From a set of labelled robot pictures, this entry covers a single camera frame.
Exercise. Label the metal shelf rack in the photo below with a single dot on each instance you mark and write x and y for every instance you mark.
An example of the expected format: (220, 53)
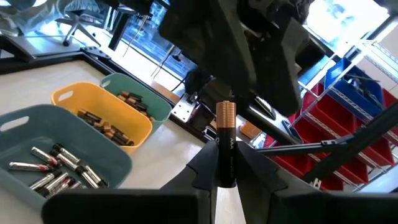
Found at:
(370, 49)

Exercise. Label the blue plastic storage bins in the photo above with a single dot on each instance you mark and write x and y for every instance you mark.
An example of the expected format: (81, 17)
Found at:
(342, 90)

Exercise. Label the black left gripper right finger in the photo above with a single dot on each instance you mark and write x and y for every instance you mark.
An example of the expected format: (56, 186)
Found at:
(311, 208)

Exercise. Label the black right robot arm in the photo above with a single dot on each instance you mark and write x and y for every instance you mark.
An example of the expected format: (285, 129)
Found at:
(202, 82)

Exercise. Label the person's leg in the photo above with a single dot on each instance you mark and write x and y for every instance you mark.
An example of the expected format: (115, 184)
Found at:
(31, 15)

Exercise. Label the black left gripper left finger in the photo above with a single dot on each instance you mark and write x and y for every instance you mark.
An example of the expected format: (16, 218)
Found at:
(124, 208)

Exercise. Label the dark teal plastic bin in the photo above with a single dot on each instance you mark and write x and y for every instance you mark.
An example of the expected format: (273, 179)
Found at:
(93, 140)

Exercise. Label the office chair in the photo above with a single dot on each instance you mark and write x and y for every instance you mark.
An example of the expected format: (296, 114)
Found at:
(76, 26)

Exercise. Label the red plastic storage bins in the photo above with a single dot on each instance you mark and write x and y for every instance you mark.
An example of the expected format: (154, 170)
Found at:
(329, 115)

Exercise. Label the silver frame bracket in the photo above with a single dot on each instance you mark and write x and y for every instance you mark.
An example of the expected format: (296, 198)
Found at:
(183, 109)

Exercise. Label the yellow plastic bin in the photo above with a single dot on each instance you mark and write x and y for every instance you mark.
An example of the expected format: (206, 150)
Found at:
(102, 96)

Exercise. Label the mint green plastic bin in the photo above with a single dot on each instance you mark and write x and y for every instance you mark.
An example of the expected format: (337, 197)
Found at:
(155, 105)

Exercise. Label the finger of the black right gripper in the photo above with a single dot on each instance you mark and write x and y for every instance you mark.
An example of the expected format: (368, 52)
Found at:
(211, 37)
(286, 68)

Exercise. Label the black desk leg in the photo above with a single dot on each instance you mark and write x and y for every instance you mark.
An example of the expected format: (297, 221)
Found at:
(119, 29)

